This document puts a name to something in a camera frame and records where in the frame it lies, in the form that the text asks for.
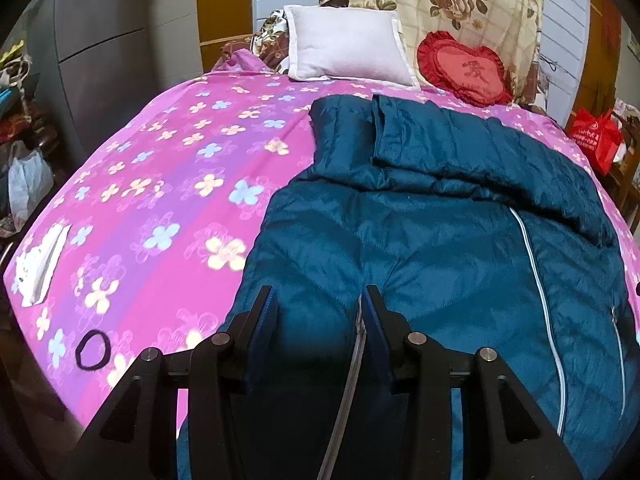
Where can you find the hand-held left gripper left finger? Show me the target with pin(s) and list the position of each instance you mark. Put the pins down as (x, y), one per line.
(267, 331)

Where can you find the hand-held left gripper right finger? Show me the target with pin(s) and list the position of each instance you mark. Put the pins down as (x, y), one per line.
(372, 331)

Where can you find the dark blue padded jacket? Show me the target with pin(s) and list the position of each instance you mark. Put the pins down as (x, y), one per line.
(425, 235)

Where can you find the pile of colourful clothes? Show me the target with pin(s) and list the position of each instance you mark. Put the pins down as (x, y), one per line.
(20, 110)

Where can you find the pink floral bed sheet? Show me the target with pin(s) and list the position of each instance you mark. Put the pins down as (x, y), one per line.
(165, 160)

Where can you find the white patterned folded cloth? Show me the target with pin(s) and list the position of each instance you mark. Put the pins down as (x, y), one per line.
(40, 265)

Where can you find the red heart-shaped cushion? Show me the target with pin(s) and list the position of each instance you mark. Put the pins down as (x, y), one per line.
(465, 70)

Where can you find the white plastic bag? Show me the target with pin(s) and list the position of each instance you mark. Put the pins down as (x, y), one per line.
(30, 185)

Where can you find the white pillow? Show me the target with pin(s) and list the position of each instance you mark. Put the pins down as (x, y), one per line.
(345, 45)

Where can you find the red shopping bag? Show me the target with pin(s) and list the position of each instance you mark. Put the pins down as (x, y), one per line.
(597, 140)

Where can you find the brown floral blanket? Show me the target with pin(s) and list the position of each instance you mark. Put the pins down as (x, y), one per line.
(272, 35)

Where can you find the grey wardrobe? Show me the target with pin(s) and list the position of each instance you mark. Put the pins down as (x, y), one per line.
(115, 60)

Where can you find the yellow wooden door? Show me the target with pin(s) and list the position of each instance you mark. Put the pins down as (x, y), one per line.
(225, 5)

